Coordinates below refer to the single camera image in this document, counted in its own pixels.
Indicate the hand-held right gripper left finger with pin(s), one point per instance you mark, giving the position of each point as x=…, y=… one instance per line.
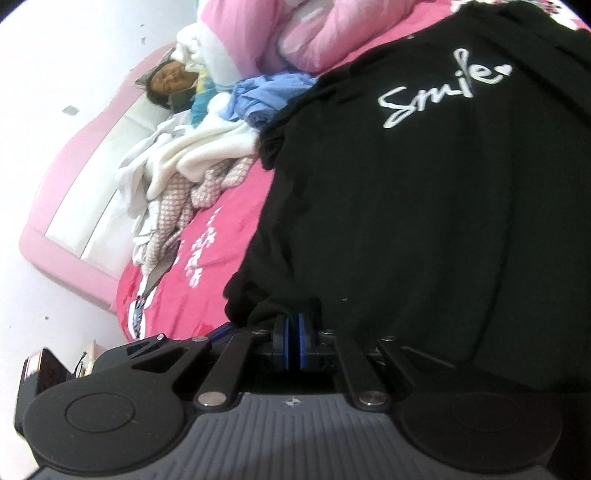
x=285, y=341

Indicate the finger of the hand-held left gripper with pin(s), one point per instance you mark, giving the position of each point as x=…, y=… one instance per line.
x=224, y=333

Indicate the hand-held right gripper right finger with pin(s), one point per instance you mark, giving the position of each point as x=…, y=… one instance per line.
x=302, y=341

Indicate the black printed t-shirt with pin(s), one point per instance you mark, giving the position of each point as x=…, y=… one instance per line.
x=415, y=207

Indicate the pink floral bed blanket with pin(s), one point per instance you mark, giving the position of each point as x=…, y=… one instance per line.
x=217, y=240

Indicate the pink white checked garment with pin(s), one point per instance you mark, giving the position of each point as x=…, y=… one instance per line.
x=171, y=207

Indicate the pink white bed headboard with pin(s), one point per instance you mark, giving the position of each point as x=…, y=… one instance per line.
x=69, y=198

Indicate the white thin cloth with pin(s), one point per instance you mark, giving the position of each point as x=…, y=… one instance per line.
x=143, y=170

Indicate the dark phone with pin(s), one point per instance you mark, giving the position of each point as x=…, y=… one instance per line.
x=182, y=99

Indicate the blue shirt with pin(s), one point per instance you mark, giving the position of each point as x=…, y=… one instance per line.
x=268, y=99

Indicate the pink patterned quilt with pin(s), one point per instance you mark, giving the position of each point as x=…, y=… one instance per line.
x=314, y=32

